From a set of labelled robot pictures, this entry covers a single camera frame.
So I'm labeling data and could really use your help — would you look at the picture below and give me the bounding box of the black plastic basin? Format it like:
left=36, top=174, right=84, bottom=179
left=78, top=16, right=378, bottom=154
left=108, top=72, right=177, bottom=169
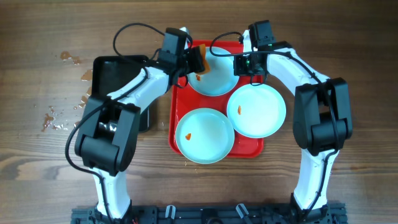
left=91, top=55, right=151, bottom=133

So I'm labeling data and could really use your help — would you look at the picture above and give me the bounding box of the orange green scrub sponge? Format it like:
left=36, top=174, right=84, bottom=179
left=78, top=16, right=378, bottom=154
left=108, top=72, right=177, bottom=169
left=197, top=44, right=211, bottom=75

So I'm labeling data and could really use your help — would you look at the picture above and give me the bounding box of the light blue plate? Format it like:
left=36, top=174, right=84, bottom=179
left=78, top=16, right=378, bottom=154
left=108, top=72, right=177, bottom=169
left=226, top=84, right=286, bottom=138
left=188, top=47, right=239, bottom=96
left=175, top=108, right=235, bottom=164

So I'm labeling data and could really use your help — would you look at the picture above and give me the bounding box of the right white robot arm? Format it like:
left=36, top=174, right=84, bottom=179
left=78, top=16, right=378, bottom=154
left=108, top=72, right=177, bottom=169
left=234, top=20, right=353, bottom=223

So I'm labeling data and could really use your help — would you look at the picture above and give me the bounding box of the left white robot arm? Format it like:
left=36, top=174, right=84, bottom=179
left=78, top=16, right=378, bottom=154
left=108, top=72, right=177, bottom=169
left=65, top=27, right=210, bottom=223

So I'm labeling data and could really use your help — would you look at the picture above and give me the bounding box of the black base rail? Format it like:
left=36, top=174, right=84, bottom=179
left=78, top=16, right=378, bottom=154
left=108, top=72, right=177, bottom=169
left=70, top=203, right=348, bottom=224

